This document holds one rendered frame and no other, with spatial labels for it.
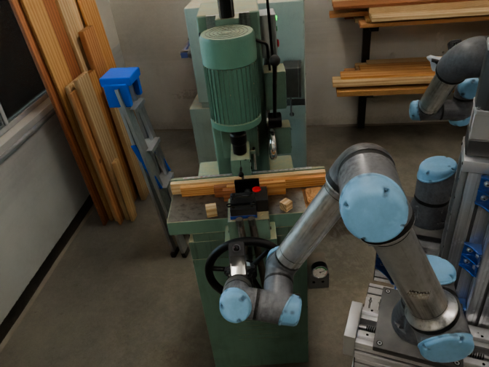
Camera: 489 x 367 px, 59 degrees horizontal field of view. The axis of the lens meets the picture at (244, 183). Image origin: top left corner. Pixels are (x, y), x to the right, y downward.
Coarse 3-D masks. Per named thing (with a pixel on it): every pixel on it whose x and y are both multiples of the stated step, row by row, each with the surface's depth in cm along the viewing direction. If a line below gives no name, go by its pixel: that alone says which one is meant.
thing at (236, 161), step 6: (246, 144) 164; (234, 156) 158; (240, 156) 157; (246, 156) 157; (234, 162) 156; (240, 162) 156; (246, 162) 156; (234, 168) 157; (246, 168) 157; (234, 174) 159; (246, 174) 159
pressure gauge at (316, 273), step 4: (312, 264) 163; (316, 264) 162; (320, 264) 161; (324, 264) 162; (312, 268) 162; (316, 268) 161; (320, 268) 161; (324, 268) 161; (312, 272) 162; (316, 272) 163; (324, 272) 163; (316, 276) 164; (320, 276) 164; (324, 276) 163
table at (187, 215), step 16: (288, 192) 165; (176, 208) 163; (192, 208) 162; (224, 208) 160; (272, 208) 158; (304, 208) 156; (176, 224) 157; (192, 224) 157; (208, 224) 157; (224, 224) 157; (272, 224) 155; (288, 224) 157; (272, 240) 149
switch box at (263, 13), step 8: (272, 8) 166; (264, 16) 158; (272, 16) 158; (264, 24) 160; (272, 24) 160; (264, 32) 162; (272, 32) 162; (264, 40) 163; (272, 40) 163; (264, 48) 165; (264, 56) 167
